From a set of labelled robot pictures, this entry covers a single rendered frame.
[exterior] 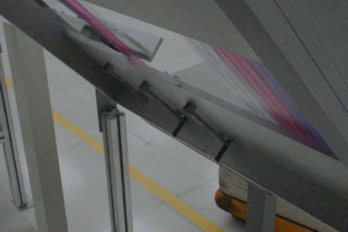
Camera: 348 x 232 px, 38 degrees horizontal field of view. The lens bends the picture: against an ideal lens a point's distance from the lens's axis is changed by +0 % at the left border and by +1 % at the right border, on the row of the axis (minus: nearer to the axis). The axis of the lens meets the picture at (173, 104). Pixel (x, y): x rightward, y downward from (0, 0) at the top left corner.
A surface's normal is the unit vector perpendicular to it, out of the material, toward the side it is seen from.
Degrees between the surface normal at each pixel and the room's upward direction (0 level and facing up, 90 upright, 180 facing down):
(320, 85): 90
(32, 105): 90
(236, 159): 42
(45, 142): 90
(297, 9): 90
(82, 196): 0
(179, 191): 0
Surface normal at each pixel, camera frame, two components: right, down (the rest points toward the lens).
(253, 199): -0.73, 0.30
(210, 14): -0.56, 0.82
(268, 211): 0.68, 0.30
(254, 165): -0.54, -0.48
